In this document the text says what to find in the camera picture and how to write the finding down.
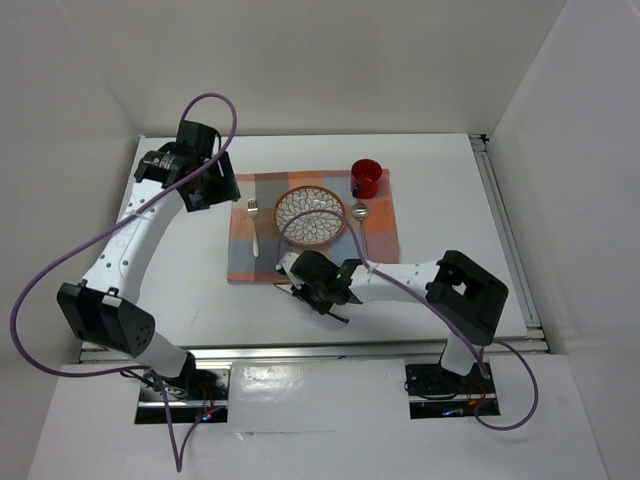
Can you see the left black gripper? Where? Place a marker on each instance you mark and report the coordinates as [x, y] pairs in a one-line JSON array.
[[225, 188]]

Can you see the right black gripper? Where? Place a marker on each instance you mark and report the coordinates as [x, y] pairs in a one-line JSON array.
[[301, 290]]

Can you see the silver table knife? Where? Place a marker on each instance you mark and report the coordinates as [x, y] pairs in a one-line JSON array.
[[287, 290]]

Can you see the floral patterned ceramic plate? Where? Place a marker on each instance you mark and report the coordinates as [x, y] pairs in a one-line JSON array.
[[309, 216]]

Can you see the orange checked cloth placemat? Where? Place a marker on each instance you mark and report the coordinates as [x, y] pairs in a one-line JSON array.
[[243, 268]]

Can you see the silver fork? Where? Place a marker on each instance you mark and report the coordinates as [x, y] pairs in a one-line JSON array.
[[252, 212]]

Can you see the silver spoon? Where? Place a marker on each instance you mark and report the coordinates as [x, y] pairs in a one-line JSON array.
[[360, 213]]

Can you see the red mug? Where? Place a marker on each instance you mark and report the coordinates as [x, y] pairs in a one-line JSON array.
[[365, 177]]

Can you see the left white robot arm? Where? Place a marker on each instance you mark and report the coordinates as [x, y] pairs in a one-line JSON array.
[[102, 307]]

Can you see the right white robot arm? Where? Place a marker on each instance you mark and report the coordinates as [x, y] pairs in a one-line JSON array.
[[461, 293]]

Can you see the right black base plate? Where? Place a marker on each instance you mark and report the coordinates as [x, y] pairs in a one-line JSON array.
[[434, 382]]

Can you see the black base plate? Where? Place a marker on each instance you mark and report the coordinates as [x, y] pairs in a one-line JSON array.
[[434, 382], [204, 386]]

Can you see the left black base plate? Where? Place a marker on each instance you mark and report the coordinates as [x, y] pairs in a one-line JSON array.
[[204, 386]]

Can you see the aluminium frame rail right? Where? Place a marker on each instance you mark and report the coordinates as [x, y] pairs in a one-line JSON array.
[[479, 145]]

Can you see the aluminium frame rail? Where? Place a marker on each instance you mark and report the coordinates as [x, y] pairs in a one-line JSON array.
[[479, 145], [535, 343]]

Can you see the aluminium frame rail front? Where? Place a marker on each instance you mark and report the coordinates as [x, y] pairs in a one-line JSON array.
[[535, 343]]

